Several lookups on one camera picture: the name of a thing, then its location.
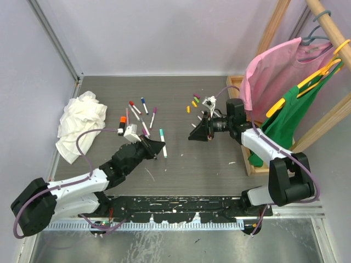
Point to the teal ended white marker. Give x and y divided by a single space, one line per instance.
162 137

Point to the green tank top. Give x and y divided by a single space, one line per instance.
280 127

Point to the white slotted cable duct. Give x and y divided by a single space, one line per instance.
80 225

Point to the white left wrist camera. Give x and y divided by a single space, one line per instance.
129 133

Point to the blue capped white marker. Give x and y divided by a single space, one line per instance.
144 105

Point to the orange capped black highlighter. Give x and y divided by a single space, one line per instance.
122 123

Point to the yellow clothes hanger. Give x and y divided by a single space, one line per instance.
313 80

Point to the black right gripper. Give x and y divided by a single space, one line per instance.
201 132

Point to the grey-blue clothes hanger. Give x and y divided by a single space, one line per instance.
306 41

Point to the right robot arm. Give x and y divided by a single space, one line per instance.
290 179

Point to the wooden hanging rod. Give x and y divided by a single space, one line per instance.
340 43

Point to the red capped white marker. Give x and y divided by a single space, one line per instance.
134 107

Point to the white crumpled cloth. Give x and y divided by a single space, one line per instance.
80 115

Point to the pink t-shirt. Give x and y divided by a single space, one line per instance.
274 72

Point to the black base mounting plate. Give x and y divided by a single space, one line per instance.
176 209

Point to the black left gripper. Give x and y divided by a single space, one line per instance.
156 146

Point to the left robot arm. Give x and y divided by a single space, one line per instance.
41 203

